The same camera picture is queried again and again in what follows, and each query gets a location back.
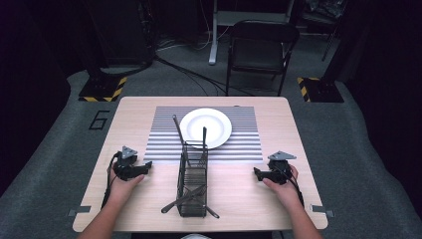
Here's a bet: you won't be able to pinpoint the grey striped placemat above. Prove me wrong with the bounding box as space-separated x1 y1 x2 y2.
142 106 264 162

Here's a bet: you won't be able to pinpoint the black folding chair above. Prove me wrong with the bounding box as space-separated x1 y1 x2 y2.
225 19 301 98

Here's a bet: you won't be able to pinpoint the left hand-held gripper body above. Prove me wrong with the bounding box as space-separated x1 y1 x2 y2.
112 144 144 182

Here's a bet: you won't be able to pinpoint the black floor cables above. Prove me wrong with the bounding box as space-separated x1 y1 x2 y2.
152 54 255 98

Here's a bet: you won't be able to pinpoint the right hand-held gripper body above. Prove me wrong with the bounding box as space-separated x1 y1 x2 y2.
264 150 298 186

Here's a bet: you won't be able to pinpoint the metal cutlery piece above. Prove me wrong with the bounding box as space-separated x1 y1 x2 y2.
160 185 207 214
183 188 221 219

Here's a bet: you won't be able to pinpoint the black equipment cabinet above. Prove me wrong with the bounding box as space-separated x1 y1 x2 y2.
84 0 156 69

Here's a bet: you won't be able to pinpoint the left hand-held gripper cable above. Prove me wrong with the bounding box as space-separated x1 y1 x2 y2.
101 151 122 210

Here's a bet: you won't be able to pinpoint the person's right hand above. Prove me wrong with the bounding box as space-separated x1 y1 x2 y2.
261 164 302 205

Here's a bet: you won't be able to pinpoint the grey table bracket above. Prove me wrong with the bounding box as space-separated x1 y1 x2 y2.
68 205 93 218
310 203 336 218

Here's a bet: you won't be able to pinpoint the white desk frame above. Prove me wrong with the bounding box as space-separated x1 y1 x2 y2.
207 0 297 66

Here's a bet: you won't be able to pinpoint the metal fork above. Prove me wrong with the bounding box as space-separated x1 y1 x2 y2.
201 125 209 151

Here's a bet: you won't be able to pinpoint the right hand-held gripper cable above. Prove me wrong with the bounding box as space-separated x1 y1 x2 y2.
281 167 306 207

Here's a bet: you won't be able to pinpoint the black wire cutlery caddy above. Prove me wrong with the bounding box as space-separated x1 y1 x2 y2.
175 139 210 219

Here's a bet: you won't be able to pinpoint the hand-held gripper cable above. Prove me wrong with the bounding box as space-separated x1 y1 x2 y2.
101 151 122 210
281 167 306 207

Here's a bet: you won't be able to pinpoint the metal table knife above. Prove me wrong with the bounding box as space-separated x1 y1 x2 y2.
171 114 193 167

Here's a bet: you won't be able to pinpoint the person's left hand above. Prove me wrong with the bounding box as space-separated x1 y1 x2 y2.
106 164 146 202

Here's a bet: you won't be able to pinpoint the white round plate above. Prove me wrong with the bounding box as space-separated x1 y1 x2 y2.
179 108 233 150

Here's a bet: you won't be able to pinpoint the black yellow-striped stand base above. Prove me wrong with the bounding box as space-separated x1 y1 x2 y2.
297 76 345 104
78 76 128 104

